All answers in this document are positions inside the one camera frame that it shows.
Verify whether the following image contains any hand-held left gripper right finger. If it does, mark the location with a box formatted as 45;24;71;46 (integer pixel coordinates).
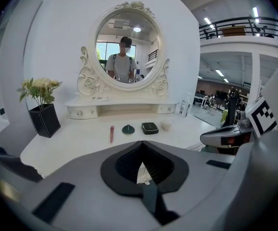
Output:
142;128;278;231

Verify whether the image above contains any white office desk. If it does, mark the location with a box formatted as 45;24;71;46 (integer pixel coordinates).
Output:
193;96;217;109

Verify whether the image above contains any black balcony railing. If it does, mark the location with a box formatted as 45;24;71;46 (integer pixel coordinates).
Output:
198;16;278;41

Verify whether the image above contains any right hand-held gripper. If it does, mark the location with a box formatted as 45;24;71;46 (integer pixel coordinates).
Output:
199;56;278;149

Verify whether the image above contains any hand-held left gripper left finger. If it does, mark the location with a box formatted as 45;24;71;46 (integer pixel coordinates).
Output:
6;140;165;231

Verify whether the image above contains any clear plastic bottle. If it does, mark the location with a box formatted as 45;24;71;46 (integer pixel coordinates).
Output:
178;92;192;118

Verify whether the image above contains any white ornate oval mirror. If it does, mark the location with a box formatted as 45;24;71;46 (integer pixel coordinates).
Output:
76;0;171;97

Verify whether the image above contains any dark padded chair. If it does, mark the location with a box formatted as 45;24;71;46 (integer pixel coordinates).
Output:
0;142;44;184

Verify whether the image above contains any black floor stand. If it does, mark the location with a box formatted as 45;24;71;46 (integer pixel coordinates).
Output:
225;89;241;128

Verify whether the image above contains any white vanity drawer shelf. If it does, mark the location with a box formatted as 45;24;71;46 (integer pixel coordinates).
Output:
63;95;180;120

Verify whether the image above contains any black compact makeup case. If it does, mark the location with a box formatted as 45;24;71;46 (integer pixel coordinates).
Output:
141;122;159;135

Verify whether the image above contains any cream artificial flower bunch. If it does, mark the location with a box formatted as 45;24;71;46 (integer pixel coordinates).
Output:
16;77;64;110

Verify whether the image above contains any black square vase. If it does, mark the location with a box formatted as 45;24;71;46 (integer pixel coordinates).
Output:
28;103;62;139

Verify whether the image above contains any wooden balcony desk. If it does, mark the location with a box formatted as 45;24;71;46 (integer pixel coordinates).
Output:
220;25;247;37

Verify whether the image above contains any dark green round makeup item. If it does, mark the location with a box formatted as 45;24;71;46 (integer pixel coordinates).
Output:
121;124;136;134

